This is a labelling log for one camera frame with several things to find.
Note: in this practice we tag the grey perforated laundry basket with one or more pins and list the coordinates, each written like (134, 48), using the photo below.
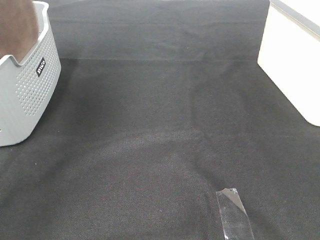
(26, 87)

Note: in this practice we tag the brown towel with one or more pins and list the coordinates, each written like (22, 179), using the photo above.
(18, 28)

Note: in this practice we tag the white plastic storage box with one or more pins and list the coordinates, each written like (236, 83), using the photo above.
(290, 53)

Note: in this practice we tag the clear tape strip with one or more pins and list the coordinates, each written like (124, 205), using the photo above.
(235, 222)

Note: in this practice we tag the black tablecloth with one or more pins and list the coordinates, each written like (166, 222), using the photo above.
(159, 105)

